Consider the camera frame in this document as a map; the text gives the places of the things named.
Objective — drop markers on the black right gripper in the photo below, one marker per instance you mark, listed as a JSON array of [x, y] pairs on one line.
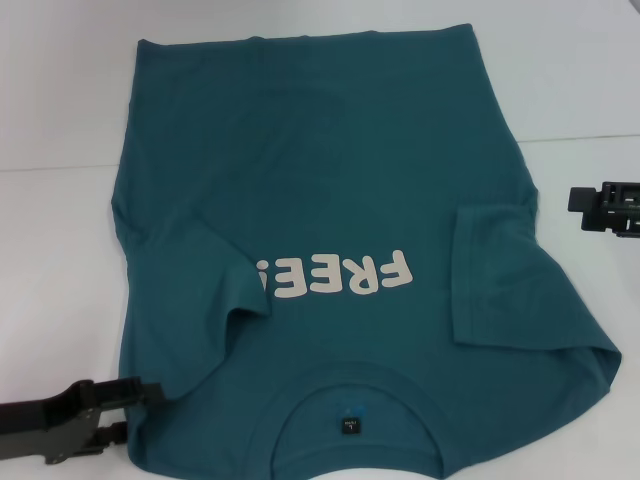
[[617, 212]]

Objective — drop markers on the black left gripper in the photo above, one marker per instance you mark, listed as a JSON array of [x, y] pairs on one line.
[[60, 417]]

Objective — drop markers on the teal t-shirt with FREE print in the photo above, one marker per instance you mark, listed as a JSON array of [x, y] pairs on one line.
[[325, 175]]

